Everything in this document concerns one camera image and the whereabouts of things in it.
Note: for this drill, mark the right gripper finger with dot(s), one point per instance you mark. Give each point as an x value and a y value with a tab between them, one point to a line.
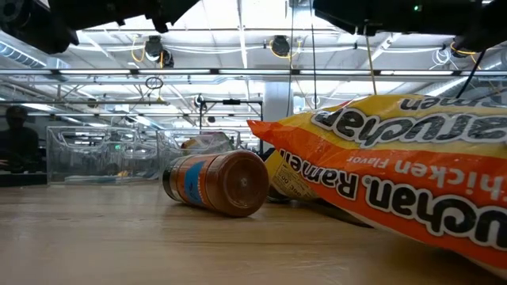
344	14

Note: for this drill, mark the orange chicken ramen pack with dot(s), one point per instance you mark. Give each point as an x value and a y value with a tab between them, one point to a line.
396	190

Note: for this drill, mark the yellow ramen noodle pack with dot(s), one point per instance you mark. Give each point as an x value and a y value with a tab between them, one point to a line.
289	182

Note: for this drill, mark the orange label spice jar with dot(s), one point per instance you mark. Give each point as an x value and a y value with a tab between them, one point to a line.
222	182

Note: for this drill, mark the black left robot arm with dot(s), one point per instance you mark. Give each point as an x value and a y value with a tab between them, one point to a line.
35	27

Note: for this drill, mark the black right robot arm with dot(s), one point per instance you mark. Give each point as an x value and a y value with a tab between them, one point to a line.
475	20

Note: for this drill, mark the clear plastic bin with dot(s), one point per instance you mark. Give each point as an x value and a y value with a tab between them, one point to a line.
95	136
170	138

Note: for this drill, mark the person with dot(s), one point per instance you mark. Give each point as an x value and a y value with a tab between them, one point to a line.
17	138

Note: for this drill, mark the black background rig frame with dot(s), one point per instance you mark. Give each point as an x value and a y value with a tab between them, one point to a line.
231	101

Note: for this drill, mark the black aluminium table frame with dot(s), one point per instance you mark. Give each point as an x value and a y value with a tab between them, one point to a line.
24	179

